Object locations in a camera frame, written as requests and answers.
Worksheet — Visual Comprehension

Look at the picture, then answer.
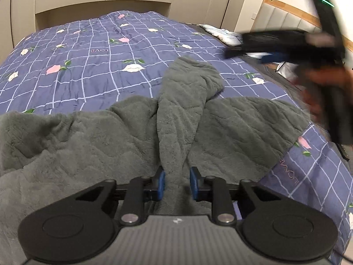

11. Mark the white plastic bag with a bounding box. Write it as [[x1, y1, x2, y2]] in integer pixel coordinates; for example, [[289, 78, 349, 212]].
[[276, 61, 299, 81]]

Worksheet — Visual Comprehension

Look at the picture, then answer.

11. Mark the light blue floral blanket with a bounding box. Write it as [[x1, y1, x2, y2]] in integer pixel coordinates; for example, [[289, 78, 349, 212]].
[[199, 24, 246, 47]]

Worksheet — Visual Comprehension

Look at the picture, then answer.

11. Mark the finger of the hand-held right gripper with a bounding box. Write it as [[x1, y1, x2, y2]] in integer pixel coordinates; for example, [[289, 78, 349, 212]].
[[224, 46, 300, 64], [239, 29, 307, 52]]

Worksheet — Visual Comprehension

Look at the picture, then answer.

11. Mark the padded headboard with wooden trim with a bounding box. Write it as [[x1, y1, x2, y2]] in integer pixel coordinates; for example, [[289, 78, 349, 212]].
[[252, 0, 353, 51]]

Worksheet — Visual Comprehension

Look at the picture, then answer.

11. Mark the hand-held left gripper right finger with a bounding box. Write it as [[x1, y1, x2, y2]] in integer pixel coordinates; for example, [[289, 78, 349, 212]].
[[189, 167, 280, 226]]

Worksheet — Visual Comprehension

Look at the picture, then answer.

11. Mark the grey fleece garment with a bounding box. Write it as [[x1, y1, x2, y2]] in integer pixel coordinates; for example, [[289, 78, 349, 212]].
[[0, 56, 313, 265]]

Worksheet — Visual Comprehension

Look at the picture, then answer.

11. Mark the blue floral checked quilt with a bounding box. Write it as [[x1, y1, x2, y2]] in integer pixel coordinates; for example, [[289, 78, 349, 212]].
[[0, 11, 353, 265]]

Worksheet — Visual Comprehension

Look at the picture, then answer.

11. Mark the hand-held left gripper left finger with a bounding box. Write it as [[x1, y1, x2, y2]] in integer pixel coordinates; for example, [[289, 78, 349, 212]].
[[75, 167, 166, 226]]

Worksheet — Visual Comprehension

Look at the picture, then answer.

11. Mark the person's right hand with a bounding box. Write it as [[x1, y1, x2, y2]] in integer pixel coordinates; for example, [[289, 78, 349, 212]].
[[300, 66, 353, 116]]

